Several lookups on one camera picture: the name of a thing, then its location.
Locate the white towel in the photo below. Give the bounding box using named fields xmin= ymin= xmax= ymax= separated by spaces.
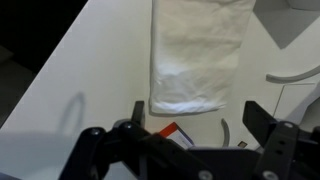
xmin=148 ymin=0 xmax=257 ymax=116

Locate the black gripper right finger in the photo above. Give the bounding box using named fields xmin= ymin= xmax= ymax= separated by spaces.
xmin=242 ymin=100 xmax=320 ymax=180

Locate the white monitor stand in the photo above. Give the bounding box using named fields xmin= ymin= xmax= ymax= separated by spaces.
xmin=265 ymin=64 xmax=320 ymax=128

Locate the red box with dark top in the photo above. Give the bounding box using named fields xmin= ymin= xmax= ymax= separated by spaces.
xmin=158 ymin=121 xmax=195 ymax=150

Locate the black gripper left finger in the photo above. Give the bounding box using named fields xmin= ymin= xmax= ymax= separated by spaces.
xmin=59 ymin=101 xmax=214 ymax=180

